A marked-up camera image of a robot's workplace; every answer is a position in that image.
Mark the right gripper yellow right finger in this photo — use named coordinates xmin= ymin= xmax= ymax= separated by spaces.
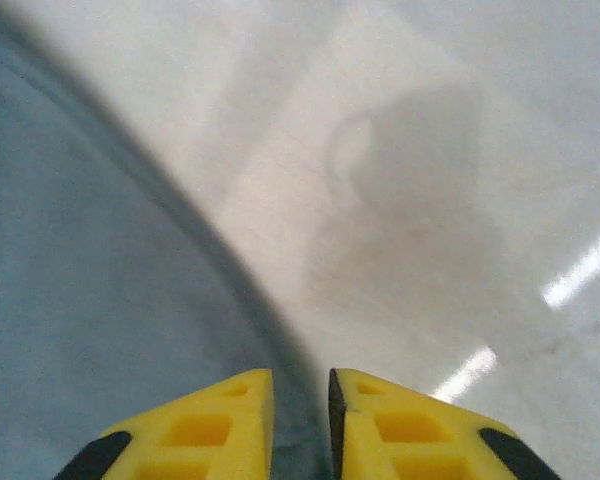
xmin=328 ymin=368 xmax=564 ymax=480

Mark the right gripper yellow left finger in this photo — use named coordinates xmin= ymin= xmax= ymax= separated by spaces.
xmin=54 ymin=368 xmax=274 ymax=480

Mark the grey t-shirt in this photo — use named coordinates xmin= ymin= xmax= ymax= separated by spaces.
xmin=0 ymin=9 xmax=331 ymax=480

